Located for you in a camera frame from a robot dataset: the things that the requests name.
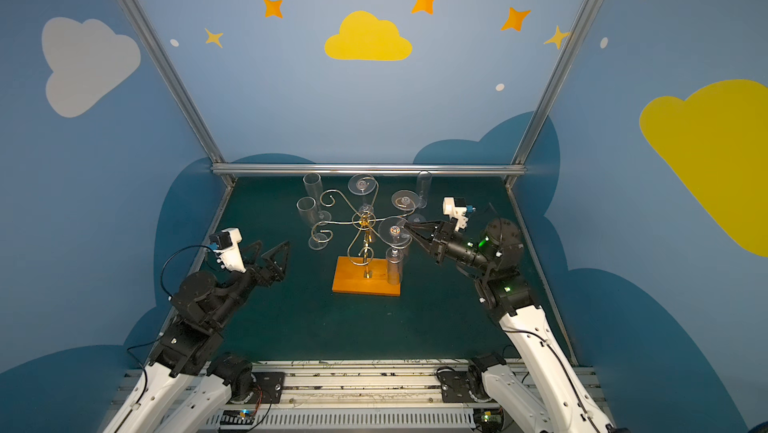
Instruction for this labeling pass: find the clear flute glass front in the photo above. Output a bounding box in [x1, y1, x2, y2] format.
[408, 171, 432, 223]

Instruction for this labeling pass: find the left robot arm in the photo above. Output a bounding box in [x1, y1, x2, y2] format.
[105, 241, 291, 432]

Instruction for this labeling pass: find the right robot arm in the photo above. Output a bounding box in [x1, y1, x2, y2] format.
[403, 218, 619, 432]

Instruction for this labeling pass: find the orange wooden rack base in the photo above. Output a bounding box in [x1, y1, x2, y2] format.
[332, 256, 401, 297]

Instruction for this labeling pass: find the left green circuit board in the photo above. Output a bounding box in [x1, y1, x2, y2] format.
[219, 409, 255, 429]

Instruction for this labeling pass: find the green circuit board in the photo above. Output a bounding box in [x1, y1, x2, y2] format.
[473, 409, 504, 433]
[219, 409, 255, 429]

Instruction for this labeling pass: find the right green circuit board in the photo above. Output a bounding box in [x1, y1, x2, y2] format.
[473, 409, 504, 433]

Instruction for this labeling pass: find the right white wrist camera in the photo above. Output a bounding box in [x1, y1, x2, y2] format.
[442, 197, 475, 232]

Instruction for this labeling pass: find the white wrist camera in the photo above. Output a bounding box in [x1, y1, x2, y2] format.
[209, 228, 246, 273]
[442, 197, 475, 232]

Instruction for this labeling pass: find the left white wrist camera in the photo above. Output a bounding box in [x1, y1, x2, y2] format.
[209, 228, 246, 273]

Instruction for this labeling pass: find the gold wire glass rack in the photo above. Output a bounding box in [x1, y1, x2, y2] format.
[319, 189, 408, 265]

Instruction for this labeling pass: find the aluminium mounting rail base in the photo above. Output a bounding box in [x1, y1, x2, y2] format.
[98, 358, 619, 433]

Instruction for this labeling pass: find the aluminium frame left post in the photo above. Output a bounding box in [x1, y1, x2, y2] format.
[117, 0, 225, 166]

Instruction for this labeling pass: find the aluminium frame post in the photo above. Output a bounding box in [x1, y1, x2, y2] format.
[117, 0, 225, 166]
[505, 0, 604, 193]

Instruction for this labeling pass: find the aluminium frame right post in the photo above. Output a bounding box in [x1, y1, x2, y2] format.
[505, 0, 604, 193]

